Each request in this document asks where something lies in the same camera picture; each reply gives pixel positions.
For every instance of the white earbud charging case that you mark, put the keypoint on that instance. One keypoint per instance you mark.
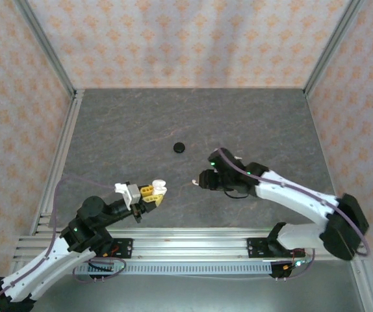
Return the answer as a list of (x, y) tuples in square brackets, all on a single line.
[(159, 187)]

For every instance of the black earbud charging case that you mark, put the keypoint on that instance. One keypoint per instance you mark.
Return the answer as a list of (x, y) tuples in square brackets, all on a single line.
[(179, 148)]

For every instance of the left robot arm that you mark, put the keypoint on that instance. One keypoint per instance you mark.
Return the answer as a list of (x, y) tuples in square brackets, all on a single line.
[(43, 269)]

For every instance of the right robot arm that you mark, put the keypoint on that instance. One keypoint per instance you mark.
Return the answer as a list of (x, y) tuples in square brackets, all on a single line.
[(297, 201)]

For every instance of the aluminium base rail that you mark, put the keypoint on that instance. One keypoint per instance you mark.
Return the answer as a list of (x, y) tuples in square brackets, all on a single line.
[(189, 243)]

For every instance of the aluminium side floor rail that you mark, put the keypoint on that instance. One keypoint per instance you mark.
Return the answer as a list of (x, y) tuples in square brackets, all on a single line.
[(63, 146)]

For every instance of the grey metal base plate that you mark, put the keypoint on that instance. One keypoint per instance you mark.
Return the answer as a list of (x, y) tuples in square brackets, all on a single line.
[(189, 295)]

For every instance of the aluminium frame post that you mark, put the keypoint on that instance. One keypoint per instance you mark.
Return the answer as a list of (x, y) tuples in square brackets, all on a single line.
[(331, 48), (48, 48)]

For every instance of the aluminium frame rail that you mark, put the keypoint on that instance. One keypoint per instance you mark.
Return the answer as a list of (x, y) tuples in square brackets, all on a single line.
[(365, 292)]

